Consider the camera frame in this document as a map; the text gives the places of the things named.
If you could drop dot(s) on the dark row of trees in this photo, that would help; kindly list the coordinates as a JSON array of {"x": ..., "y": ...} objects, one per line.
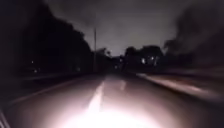
[{"x": 50, "y": 46}]

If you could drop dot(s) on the pale painted road line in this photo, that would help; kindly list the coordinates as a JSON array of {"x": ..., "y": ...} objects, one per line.
[{"x": 96, "y": 98}]

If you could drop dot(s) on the dark tree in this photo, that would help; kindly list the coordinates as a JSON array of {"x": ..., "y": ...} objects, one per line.
[{"x": 200, "y": 33}]

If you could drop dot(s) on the tall thin pole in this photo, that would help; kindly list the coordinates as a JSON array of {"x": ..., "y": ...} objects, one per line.
[{"x": 94, "y": 50}]

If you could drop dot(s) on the dark asphalt road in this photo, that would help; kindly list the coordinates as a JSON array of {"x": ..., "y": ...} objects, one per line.
[{"x": 133, "y": 96}]

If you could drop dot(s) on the dark roadside verge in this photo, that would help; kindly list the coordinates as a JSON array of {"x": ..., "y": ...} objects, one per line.
[{"x": 30, "y": 85}]

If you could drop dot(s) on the pale roadside strip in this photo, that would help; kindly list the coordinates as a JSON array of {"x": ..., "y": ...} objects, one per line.
[{"x": 186, "y": 83}]

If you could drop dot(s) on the dark trees with lights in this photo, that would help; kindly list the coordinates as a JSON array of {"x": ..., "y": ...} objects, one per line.
[{"x": 143, "y": 58}]

